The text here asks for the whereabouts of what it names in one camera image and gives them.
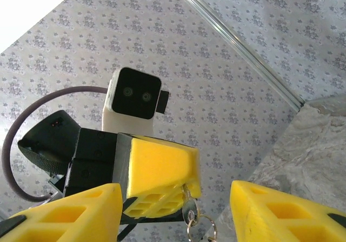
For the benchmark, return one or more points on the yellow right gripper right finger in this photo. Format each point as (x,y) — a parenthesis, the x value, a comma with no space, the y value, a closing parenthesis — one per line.
(283,217)

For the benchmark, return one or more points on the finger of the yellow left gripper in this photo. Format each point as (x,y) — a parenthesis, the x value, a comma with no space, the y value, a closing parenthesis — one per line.
(194,171)
(158,166)

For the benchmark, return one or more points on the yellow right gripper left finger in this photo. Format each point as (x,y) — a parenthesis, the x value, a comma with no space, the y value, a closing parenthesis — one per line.
(67,220)

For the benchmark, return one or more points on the silver key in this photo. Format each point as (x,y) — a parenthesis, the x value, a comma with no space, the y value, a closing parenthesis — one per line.
(190,206)

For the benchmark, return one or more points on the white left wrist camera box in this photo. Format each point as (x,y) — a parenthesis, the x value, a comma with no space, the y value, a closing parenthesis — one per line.
(135,95)

